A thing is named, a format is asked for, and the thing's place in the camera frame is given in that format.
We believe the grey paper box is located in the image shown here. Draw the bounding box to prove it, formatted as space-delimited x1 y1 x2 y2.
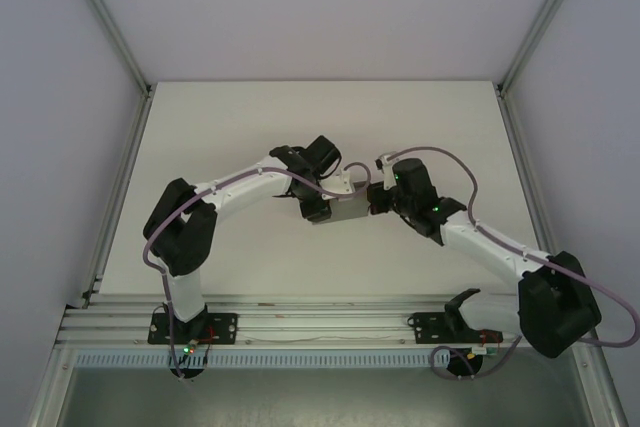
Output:
309 177 373 225

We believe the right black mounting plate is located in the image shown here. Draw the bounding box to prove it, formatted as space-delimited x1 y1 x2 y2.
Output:
406 311 457 346

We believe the black mounting plate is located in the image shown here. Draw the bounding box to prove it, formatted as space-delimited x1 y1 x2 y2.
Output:
147 312 239 346
406 311 457 346

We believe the right black round grommet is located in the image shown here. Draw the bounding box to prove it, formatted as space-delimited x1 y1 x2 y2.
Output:
446 346 485 379

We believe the black round grommet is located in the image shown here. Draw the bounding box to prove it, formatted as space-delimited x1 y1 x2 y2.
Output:
169 365 206 381
446 346 485 379

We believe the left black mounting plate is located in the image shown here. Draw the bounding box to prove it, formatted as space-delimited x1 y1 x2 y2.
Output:
147 312 239 346

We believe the grey metal sheet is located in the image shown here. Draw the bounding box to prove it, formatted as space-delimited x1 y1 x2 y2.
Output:
53 366 592 427

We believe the left black round grommet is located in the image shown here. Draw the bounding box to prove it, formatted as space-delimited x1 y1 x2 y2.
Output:
169 365 206 381

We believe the right table side rail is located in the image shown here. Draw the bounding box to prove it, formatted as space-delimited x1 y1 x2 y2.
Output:
496 86 577 309

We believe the table side rail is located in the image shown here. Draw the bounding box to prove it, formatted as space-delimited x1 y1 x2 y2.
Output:
78 86 154 309
496 86 577 309

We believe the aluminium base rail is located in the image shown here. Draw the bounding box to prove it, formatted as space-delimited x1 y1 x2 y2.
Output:
58 298 592 349

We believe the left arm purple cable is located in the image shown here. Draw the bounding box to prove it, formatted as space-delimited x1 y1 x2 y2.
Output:
141 161 373 309

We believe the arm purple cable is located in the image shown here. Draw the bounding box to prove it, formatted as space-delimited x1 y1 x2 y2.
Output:
392 146 640 348
141 161 373 309

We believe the slotted cable duct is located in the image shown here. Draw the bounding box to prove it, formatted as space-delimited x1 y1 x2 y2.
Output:
73 350 502 370

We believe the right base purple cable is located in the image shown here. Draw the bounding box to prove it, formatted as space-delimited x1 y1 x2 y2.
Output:
430 336 522 382

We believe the left table side rail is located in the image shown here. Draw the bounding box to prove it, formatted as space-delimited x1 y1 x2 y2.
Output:
78 86 154 309

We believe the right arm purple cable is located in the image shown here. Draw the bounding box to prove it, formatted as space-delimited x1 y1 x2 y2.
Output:
392 146 640 348

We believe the right aluminium frame post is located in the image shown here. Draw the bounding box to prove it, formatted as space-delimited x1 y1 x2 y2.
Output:
496 0 597 89

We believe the aluminium frame post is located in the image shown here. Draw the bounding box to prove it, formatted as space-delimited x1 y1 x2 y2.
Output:
496 0 597 89
61 0 152 94

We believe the left base thin cable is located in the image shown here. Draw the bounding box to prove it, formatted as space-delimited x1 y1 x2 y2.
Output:
166 304 185 379

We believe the left aluminium frame post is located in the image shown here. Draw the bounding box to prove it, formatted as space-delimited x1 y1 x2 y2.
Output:
61 0 152 94

